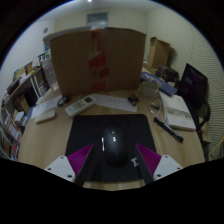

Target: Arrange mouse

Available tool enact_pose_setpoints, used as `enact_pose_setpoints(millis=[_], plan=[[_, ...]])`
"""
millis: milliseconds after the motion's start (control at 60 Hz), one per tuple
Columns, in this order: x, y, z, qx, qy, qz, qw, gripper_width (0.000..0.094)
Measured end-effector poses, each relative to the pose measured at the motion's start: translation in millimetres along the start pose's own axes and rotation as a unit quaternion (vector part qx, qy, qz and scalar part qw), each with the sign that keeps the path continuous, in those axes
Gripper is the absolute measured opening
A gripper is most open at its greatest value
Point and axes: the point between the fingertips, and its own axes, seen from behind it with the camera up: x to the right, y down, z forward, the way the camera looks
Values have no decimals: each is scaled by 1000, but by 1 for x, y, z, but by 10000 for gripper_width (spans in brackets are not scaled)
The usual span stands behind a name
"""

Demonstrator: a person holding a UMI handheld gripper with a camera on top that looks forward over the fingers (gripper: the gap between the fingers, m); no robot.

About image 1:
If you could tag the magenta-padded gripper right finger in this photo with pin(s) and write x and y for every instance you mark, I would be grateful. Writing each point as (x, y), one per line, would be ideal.
(166, 165)

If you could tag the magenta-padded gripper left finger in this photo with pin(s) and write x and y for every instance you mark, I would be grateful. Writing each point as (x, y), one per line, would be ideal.
(61, 166)

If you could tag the black computer mouse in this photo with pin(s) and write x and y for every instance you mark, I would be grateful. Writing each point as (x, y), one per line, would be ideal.
(114, 143)

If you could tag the black mouse pad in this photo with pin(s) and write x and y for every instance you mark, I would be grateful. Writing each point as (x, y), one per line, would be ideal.
(86, 130)

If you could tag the black marker pen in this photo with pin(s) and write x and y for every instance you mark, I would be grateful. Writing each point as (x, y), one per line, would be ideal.
(168, 129)

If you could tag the shelf unit with books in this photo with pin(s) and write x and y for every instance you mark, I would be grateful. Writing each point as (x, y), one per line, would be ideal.
(11, 133)

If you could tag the white remote with buttons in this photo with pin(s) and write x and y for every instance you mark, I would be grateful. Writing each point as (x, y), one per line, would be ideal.
(79, 106)

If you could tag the white paper sheet with writing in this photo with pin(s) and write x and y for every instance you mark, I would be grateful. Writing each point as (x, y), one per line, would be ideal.
(45, 106)

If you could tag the small black clip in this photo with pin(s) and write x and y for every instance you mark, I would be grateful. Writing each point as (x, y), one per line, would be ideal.
(133, 100)

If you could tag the blue flat book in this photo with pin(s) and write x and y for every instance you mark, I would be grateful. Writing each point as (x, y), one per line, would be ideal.
(166, 88)

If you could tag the small clear plastic container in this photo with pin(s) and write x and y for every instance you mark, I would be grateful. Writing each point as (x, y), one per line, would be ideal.
(149, 89)

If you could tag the plain white paper sheet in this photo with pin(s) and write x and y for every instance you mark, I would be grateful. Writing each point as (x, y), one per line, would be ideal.
(113, 102)

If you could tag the black monitor screen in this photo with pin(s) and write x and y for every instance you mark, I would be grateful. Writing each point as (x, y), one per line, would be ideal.
(193, 85)

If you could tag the dark bag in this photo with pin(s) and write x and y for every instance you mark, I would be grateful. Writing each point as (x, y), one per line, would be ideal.
(167, 74)

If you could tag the clear plastic jar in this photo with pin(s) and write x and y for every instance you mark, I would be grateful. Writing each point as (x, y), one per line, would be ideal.
(49, 75)

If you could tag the large brown cardboard box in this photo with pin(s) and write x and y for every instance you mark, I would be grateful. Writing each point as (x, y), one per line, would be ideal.
(73, 63)

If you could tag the tall open cardboard box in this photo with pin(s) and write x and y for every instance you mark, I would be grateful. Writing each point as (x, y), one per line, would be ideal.
(159, 53)

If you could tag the frosted glass door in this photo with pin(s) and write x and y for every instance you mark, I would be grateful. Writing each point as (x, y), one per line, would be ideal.
(97, 18)

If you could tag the cluttered wooden wall desk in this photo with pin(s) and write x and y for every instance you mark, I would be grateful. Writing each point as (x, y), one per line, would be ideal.
(23, 83)

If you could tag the round wall clock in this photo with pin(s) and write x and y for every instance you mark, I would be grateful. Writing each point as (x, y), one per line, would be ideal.
(45, 30)

